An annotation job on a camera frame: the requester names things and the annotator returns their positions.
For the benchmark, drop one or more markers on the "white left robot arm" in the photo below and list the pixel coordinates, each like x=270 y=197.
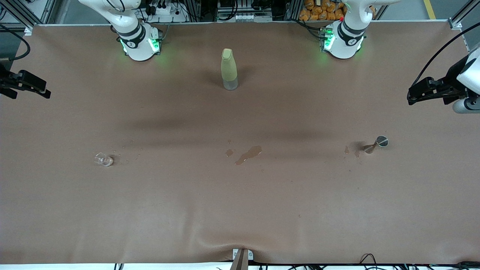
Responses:
x=343 y=47

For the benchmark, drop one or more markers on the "metal mount bracket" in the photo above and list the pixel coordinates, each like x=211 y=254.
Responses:
x=242 y=258

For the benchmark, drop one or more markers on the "white power strip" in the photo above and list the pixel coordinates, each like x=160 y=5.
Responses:
x=161 y=9

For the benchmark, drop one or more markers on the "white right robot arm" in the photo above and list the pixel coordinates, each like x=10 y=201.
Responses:
x=137 y=50

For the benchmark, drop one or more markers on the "aluminium frame post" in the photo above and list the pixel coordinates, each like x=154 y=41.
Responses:
x=463 y=15
x=20 y=17

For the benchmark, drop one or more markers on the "large brown liquid puddle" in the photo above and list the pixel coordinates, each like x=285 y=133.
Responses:
x=249 y=153

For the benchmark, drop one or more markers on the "metal double jigger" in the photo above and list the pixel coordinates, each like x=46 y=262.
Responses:
x=381 y=141

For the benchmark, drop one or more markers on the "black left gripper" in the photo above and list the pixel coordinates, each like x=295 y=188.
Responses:
x=453 y=75

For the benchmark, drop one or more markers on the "green bottle with clear base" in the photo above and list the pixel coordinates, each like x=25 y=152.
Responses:
x=228 y=69

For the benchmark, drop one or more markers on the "small brown liquid puddle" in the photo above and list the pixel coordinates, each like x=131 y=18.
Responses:
x=229 y=152

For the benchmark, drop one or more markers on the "clear glass beaker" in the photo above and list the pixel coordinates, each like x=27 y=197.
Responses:
x=106 y=161

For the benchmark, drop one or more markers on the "brown table mat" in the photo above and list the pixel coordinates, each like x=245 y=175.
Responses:
x=240 y=206

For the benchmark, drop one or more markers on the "black electronics box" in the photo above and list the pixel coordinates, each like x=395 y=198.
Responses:
x=243 y=5

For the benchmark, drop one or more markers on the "white corner bracket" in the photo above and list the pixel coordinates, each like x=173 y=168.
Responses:
x=455 y=25
x=28 y=30

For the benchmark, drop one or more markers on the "white terminal strip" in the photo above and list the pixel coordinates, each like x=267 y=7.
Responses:
x=245 y=17

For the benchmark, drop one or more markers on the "orange packets pile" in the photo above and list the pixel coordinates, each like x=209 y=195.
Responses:
x=322 y=11

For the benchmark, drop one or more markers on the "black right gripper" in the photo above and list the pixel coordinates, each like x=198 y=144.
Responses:
x=4 y=83

